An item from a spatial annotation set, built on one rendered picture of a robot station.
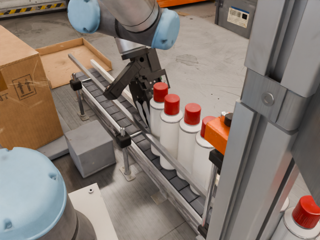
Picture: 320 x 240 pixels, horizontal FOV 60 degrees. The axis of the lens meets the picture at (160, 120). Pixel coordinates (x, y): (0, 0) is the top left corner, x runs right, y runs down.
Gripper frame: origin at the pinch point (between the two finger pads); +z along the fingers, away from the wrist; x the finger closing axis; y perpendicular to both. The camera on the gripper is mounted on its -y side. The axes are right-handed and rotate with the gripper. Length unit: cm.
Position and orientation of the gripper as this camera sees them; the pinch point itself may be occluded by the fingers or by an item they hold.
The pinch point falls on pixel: (150, 128)
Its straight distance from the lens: 73.5
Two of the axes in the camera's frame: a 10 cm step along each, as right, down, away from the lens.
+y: 8.2, -3.7, 4.4
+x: -5.0, -0.7, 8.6
